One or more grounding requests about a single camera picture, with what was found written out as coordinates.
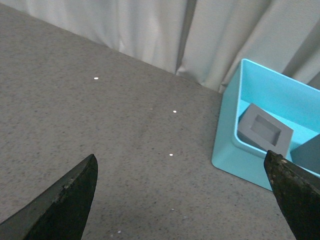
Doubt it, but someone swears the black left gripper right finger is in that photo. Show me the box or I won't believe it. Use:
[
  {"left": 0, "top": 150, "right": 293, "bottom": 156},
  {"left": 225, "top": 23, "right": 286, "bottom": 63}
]
[{"left": 263, "top": 150, "right": 320, "bottom": 240}]

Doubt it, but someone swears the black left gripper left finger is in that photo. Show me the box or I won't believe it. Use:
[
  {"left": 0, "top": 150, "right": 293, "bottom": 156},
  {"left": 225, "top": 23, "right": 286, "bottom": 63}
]
[{"left": 0, "top": 154, "right": 98, "bottom": 240}]

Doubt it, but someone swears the gray block with round hole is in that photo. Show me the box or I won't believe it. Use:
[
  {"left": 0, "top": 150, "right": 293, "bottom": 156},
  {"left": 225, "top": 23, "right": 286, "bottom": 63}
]
[{"left": 290, "top": 134, "right": 320, "bottom": 177}]

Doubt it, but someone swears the gray cube with square recess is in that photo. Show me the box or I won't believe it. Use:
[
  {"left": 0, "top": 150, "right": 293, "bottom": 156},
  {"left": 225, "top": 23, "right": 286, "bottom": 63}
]
[{"left": 237, "top": 103, "right": 294, "bottom": 156}]

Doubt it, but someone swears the light blue plastic box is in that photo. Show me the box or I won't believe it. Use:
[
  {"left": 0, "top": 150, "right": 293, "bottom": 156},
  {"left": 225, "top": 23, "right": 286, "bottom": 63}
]
[{"left": 212, "top": 58, "right": 320, "bottom": 190}]

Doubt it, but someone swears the white pleated curtain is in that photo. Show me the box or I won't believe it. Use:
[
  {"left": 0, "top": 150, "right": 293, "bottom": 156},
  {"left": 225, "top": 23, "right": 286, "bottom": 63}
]
[{"left": 4, "top": 0, "right": 320, "bottom": 92}]

